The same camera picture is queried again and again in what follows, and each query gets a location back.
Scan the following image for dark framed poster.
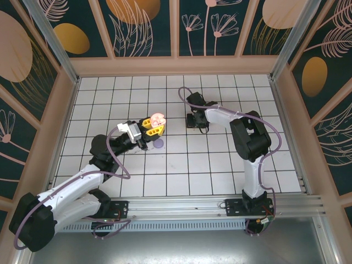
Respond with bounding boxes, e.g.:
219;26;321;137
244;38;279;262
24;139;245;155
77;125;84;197
0;203;10;232

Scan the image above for feather and gold oval poster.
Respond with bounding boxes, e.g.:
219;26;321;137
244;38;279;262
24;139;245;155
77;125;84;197
52;0;112;59
288;0;352;120

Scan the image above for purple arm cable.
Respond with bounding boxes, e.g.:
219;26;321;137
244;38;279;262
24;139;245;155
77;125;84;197
178;86;282;237
13;129;131;250

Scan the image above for aluminium frame rail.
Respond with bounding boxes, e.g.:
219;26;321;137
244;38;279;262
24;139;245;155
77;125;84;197
313;217;340;264
8;247;36;264

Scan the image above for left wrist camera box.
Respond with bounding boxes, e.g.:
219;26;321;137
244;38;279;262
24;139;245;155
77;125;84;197
117;120;142;144

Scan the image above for moon and beige circle poster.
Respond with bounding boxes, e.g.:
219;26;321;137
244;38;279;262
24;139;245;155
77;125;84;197
241;0;298;57
0;0;61;126

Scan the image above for aluminium table side rail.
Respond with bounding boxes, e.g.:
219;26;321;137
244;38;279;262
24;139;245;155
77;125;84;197
268;74;314;196
48;76;82;188

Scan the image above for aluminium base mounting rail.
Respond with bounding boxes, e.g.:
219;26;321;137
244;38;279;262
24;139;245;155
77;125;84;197
108;194;327;221

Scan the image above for aluminium frame post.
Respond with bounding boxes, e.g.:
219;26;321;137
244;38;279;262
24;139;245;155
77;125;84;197
269;0;329;81
21;0;81;85

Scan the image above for orange circle leaf poster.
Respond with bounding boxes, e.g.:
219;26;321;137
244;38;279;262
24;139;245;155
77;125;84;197
312;100;352;197
97;0;175;58

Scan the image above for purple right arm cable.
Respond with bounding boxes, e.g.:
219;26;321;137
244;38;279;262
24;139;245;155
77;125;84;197
178;86;282;237

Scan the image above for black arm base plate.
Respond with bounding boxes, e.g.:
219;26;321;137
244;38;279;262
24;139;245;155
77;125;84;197
108;200;130;221
224;197;275;218

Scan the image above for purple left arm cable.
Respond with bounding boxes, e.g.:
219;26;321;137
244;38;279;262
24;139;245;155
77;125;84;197
13;129;131;250

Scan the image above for flower line-art poster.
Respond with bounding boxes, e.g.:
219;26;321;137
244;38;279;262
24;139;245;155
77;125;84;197
0;87;41;203
178;0;244;58

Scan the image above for grey slotted cable duct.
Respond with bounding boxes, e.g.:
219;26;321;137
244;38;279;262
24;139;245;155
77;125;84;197
59;219;248;232

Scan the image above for grey metal plate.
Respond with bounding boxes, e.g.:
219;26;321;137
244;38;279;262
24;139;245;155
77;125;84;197
29;217;340;264

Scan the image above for pink earbud charging case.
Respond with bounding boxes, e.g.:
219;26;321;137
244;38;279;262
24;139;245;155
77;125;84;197
149;112;167;128

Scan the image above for arm controller board with wires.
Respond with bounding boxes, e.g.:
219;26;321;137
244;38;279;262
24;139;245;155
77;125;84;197
90;218;119;238
245;217;273;238

